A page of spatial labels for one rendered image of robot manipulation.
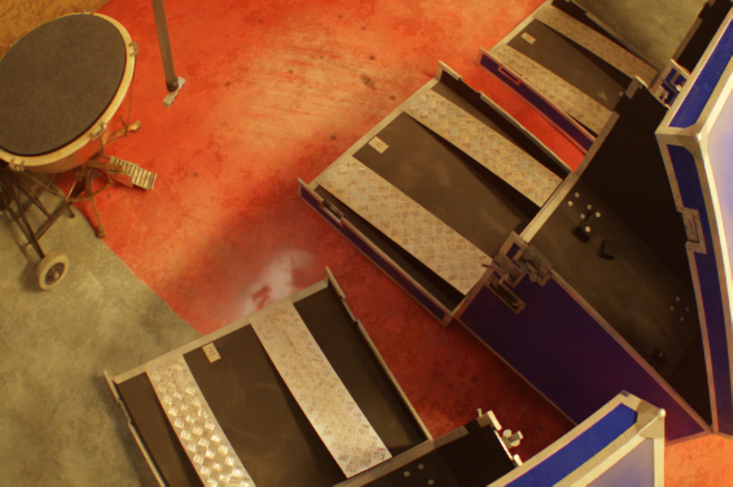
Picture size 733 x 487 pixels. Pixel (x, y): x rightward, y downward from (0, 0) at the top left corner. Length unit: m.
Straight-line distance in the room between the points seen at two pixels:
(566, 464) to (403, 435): 1.71
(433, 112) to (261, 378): 1.37
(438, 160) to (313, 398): 1.15
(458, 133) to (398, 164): 0.30
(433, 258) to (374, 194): 0.37
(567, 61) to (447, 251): 1.36
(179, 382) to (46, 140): 1.10
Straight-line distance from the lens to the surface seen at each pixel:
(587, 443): 1.07
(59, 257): 2.87
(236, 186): 3.00
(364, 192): 2.93
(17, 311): 3.08
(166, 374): 2.75
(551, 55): 3.63
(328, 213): 2.85
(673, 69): 2.68
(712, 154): 1.35
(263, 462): 2.66
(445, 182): 3.04
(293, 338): 2.72
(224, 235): 2.92
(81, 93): 2.43
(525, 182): 2.99
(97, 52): 2.53
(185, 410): 2.68
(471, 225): 2.97
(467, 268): 2.76
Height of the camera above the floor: 2.69
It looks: 66 degrees down
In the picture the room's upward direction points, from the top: 12 degrees clockwise
